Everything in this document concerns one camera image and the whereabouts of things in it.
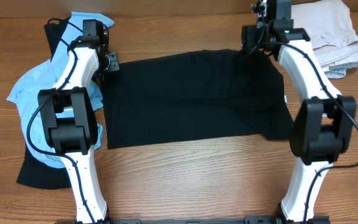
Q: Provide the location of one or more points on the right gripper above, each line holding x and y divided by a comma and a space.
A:
252, 38

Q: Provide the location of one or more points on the black t-shirt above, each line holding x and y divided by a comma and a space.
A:
195, 95

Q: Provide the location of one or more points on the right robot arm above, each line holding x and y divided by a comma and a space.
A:
322, 128

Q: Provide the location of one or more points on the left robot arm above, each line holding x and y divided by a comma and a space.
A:
69, 123

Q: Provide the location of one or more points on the light blue shirt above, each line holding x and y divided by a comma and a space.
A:
44, 76

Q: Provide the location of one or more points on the folded beige trousers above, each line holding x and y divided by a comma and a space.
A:
334, 41

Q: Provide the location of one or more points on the black garment under pile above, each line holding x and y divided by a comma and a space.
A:
34, 173

